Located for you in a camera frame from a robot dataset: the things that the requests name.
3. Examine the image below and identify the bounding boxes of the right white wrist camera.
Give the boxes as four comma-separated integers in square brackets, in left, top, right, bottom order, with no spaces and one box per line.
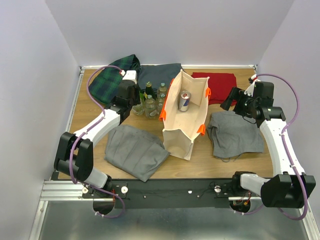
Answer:
[244,74,258,97]

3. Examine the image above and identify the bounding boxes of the beige canvas bag orange handles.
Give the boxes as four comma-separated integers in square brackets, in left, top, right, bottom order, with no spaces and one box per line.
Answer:
[159,70,211,161]

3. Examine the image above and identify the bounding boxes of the red folded cloth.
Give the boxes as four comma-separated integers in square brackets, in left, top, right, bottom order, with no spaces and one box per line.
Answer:
[191,72,237,105]

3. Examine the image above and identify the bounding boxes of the red top drink can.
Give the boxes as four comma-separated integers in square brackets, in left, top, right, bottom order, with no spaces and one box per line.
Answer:
[178,90,191,112]

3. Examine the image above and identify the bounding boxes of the grey folded cloth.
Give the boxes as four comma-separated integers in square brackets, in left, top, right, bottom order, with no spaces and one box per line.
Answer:
[104,125,170,182]
[206,111,264,162]

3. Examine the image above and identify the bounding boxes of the black mounting base plate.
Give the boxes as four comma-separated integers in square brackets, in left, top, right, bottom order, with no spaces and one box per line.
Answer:
[82,177,266,210]

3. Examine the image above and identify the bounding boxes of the clear soda water bottle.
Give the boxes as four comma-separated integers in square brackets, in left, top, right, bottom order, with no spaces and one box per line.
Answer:
[144,95,157,118]
[157,82,168,97]
[156,93,166,115]
[132,103,144,116]

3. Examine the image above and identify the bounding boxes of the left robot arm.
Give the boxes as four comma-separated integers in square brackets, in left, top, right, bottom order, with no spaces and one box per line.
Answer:
[53,80,140,198]

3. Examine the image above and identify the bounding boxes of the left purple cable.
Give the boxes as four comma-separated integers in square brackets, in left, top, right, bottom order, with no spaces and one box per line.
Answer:
[69,65,126,219]

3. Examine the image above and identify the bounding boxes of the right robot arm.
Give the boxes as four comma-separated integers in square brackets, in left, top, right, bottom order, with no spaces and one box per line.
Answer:
[220,80,316,209]

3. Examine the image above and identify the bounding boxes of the dark blue folded cloth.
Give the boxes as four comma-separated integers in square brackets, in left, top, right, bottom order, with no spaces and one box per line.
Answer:
[137,63,182,90]

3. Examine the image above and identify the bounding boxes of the aluminium frame rail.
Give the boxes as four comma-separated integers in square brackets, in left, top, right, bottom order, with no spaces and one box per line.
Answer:
[28,181,87,240]

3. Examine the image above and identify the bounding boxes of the grey folded cloth left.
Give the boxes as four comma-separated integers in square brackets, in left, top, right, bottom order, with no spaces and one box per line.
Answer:
[104,125,170,182]

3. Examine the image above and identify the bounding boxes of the green plaid cloth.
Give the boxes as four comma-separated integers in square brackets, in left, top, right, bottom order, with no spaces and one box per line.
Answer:
[88,54,140,104]

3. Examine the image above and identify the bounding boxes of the green glass bottle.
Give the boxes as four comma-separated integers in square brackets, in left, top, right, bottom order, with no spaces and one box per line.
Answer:
[139,90,145,104]
[143,81,156,100]

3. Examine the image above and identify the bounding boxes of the grey folded cloth right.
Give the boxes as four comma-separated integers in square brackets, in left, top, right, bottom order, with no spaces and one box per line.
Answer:
[206,111,264,162]

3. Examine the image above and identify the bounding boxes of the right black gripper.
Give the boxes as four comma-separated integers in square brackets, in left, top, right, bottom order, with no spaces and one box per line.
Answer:
[220,86,258,119]

